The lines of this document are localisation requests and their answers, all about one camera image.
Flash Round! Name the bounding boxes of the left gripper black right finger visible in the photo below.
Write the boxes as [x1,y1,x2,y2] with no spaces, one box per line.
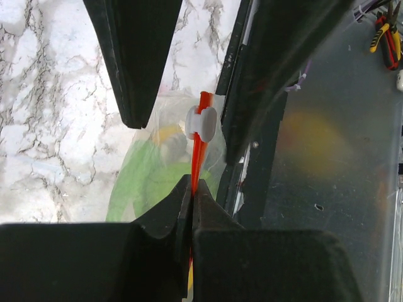
[192,181,361,301]

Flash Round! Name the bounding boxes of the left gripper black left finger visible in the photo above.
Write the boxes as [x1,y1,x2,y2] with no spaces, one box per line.
[1,175,192,301]

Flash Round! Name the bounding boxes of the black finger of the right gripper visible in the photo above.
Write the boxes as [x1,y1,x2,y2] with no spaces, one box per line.
[224,1,353,164]
[84,0,182,129]

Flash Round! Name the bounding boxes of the green toy leaf vegetable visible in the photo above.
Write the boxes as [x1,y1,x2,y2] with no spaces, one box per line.
[105,141,218,223]

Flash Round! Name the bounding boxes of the yellow toy corn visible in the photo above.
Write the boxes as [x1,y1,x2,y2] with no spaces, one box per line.
[152,124,187,152]

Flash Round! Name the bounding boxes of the clear bag with orange zipper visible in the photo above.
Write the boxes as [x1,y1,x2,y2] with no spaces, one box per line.
[105,91,227,224]

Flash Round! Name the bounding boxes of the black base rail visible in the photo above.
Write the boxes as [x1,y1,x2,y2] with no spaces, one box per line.
[217,0,315,233]

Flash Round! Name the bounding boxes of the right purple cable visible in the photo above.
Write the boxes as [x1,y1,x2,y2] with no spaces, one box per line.
[283,58,314,94]

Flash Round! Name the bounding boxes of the yellow red handled pliers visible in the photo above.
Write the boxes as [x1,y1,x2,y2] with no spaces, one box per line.
[369,1,402,71]

